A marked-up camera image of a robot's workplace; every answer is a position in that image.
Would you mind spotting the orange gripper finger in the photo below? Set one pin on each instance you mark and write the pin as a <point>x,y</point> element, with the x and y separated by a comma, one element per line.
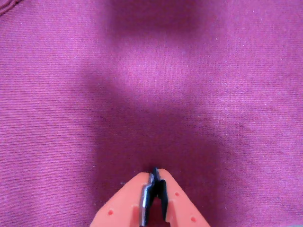
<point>123,205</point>
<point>180,205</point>

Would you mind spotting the maroon cloth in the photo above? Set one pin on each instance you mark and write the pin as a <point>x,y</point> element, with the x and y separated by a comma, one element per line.
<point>71,94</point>

